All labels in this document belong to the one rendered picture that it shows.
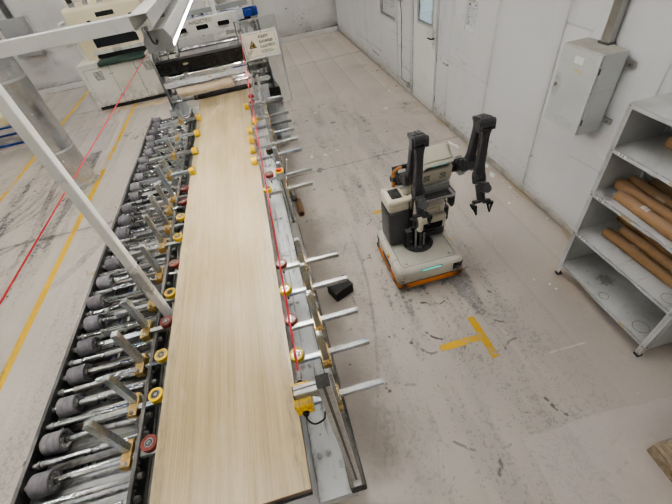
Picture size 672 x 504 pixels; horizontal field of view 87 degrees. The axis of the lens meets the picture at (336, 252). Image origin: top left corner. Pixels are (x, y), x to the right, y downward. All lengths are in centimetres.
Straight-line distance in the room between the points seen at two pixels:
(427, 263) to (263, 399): 190
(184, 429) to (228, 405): 23
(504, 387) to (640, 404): 84
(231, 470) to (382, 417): 125
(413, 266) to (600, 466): 180
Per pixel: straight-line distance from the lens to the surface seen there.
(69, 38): 184
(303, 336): 247
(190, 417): 212
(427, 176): 270
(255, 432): 196
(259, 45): 571
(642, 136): 324
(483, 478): 277
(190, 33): 601
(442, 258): 332
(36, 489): 252
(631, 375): 339
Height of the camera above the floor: 265
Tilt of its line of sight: 44 degrees down
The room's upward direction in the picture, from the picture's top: 11 degrees counter-clockwise
